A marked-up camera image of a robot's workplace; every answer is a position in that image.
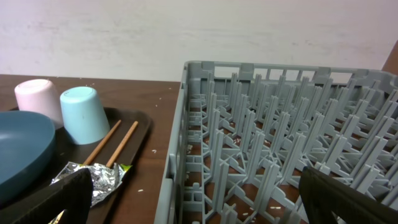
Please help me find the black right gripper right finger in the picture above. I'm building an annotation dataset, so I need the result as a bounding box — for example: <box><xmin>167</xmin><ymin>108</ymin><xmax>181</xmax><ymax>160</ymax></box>
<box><xmin>298</xmin><ymin>167</ymin><xmax>397</xmax><ymax>224</ymax></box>

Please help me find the wooden chopstick left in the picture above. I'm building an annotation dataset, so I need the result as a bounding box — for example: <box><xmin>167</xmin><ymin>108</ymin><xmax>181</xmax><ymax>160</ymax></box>
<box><xmin>83</xmin><ymin>120</ymin><xmax>121</xmax><ymax>165</ymax></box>

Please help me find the dark blue plate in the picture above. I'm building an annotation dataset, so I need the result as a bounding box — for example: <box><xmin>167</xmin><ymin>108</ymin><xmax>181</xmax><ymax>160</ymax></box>
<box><xmin>1</xmin><ymin>110</ymin><xmax>55</xmax><ymax>204</ymax></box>

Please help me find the wooden chopstick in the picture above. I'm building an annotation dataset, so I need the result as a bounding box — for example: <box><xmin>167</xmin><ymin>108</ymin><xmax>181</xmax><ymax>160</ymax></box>
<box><xmin>83</xmin><ymin>120</ymin><xmax>121</xmax><ymax>165</ymax></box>
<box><xmin>106</xmin><ymin>121</ymin><xmax>139</xmax><ymax>168</ymax></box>

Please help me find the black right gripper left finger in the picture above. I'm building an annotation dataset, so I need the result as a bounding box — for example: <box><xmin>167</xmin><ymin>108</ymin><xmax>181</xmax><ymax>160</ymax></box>
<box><xmin>1</xmin><ymin>168</ymin><xmax>93</xmax><ymax>223</ymax></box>

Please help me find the grey dishwasher rack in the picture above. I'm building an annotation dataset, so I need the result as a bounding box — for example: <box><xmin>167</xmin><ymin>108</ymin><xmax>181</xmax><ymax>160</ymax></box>
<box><xmin>154</xmin><ymin>61</ymin><xmax>397</xmax><ymax>223</ymax></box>

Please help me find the crumpled foil wrapper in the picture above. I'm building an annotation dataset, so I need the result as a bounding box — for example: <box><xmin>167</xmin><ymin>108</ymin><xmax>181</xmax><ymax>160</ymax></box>
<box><xmin>50</xmin><ymin>162</ymin><xmax>132</xmax><ymax>207</ymax></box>

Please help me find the pink plastic cup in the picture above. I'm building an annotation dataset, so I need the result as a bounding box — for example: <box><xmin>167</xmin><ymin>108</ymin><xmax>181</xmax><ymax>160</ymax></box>
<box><xmin>14</xmin><ymin>79</ymin><xmax>63</xmax><ymax>129</ymax></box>

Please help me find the dark brown serving tray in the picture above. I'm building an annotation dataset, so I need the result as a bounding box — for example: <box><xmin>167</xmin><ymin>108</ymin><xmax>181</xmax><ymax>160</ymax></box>
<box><xmin>1</xmin><ymin>108</ymin><xmax>152</xmax><ymax>223</ymax></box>

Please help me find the wooden chopstick right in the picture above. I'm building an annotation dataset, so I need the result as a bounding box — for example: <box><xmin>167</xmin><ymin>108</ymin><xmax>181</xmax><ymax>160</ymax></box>
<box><xmin>106</xmin><ymin>121</ymin><xmax>139</xmax><ymax>168</ymax></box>

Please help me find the light blue plastic cup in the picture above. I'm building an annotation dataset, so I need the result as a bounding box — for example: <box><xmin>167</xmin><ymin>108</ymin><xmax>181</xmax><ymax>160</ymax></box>
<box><xmin>60</xmin><ymin>86</ymin><xmax>110</xmax><ymax>145</ymax></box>

